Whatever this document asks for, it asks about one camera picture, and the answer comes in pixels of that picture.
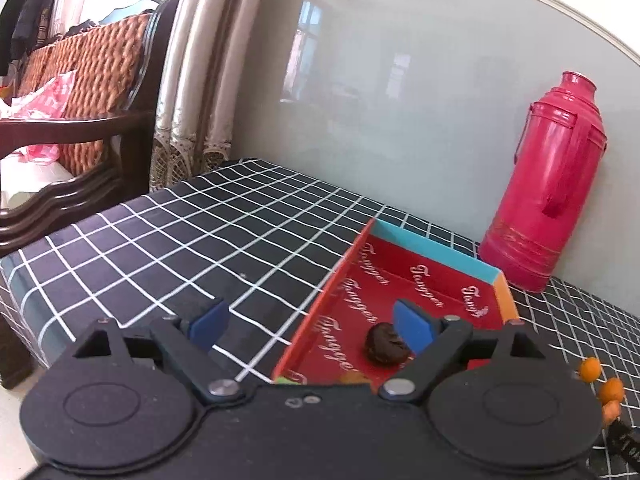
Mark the orange tangerine far left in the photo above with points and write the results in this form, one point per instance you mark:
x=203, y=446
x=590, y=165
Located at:
x=590, y=370

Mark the red cardboard box tray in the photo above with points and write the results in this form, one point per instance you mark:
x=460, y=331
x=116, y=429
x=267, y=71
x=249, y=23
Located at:
x=395, y=276

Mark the red thermos flask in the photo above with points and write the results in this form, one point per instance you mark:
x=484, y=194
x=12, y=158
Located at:
x=555, y=163

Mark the black white checkered tablecloth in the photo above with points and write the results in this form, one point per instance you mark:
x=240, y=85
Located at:
x=265, y=239

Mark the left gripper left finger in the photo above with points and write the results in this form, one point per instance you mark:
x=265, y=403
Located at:
x=184, y=344

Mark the wooden sofa with cushion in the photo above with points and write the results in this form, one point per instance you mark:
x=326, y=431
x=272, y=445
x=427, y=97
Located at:
x=106, y=133

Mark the dark brown dried fruit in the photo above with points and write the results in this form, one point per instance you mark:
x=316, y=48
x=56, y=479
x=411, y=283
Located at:
x=384, y=347

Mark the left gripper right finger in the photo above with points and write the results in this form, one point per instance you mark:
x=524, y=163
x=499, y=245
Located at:
x=437, y=345

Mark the pink plastic bag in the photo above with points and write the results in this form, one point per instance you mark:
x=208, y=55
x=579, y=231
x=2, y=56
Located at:
x=48, y=102

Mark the orange tangerine near gripper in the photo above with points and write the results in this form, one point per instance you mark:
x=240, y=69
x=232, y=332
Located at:
x=611, y=412

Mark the beige curtain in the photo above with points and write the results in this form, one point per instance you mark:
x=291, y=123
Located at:
x=200, y=85

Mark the dark hanging clothes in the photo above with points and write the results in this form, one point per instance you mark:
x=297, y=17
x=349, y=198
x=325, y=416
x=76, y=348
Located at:
x=24, y=25

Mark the orange tangerine in box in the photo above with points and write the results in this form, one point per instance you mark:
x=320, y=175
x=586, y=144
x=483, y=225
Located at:
x=355, y=377

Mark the orange tangerine far right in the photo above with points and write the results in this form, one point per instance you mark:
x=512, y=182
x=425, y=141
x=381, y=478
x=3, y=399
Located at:
x=612, y=390

